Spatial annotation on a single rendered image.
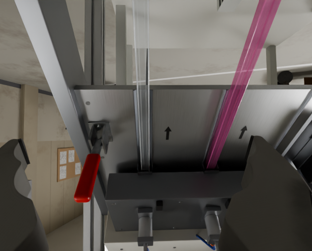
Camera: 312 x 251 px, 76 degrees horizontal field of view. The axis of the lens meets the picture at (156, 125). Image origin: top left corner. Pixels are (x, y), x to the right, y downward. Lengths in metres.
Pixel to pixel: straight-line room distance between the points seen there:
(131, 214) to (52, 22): 0.29
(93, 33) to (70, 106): 0.32
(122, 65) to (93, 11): 0.16
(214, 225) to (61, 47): 0.32
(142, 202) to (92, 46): 0.37
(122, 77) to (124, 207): 0.40
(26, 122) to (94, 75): 4.12
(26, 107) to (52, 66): 4.38
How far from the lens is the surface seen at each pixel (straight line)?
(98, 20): 0.55
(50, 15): 0.22
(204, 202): 0.35
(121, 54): 0.66
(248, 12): 0.82
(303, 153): 0.40
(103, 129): 0.27
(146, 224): 0.35
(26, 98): 4.63
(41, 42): 0.22
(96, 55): 0.51
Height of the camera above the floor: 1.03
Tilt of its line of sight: 3 degrees down
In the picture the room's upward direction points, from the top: 179 degrees clockwise
